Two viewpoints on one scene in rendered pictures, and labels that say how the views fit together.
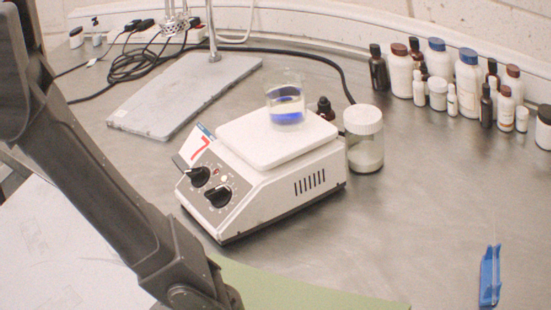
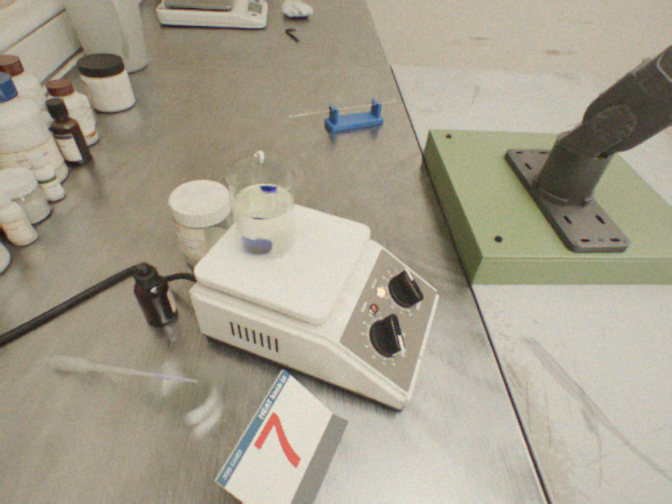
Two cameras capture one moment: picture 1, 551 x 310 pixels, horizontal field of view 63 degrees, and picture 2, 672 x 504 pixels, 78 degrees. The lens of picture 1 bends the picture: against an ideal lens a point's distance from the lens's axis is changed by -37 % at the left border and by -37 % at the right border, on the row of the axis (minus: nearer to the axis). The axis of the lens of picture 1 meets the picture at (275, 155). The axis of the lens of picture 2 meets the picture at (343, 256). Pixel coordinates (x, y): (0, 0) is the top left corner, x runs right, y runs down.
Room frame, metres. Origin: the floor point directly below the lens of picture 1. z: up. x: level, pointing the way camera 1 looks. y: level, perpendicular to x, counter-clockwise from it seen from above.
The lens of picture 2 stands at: (0.91, 0.22, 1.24)
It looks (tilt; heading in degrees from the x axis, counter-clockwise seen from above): 45 degrees down; 226
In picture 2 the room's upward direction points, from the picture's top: 5 degrees clockwise
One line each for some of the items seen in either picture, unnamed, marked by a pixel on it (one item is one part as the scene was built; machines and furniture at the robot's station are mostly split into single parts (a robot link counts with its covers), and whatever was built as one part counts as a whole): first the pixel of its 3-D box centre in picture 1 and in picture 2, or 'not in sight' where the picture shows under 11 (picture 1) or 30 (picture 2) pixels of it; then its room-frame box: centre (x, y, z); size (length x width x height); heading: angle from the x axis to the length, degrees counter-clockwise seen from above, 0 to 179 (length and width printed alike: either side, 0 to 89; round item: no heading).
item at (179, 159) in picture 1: (195, 152); (289, 447); (0.85, 0.11, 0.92); 0.09 x 0.06 x 0.04; 26
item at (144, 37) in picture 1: (151, 32); not in sight; (1.48, 0.28, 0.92); 0.40 x 0.06 x 0.04; 53
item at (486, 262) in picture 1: (492, 272); (354, 114); (0.44, -0.27, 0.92); 0.10 x 0.03 x 0.04; 164
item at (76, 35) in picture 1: (76, 37); not in sight; (1.70, 0.61, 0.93); 0.06 x 0.06 x 0.06
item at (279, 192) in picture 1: (262, 168); (314, 292); (0.75, 0.02, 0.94); 0.22 x 0.13 x 0.08; 119
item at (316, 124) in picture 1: (275, 131); (288, 251); (0.76, 0.00, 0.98); 0.12 x 0.12 x 0.01; 29
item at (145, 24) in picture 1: (142, 26); not in sight; (1.49, 0.30, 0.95); 0.07 x 0.04 x 0.02; 143
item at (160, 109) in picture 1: (178, 89); not in sight; (1.11, 0.16, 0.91); 0.30 x 0.20 x 0.01; 143
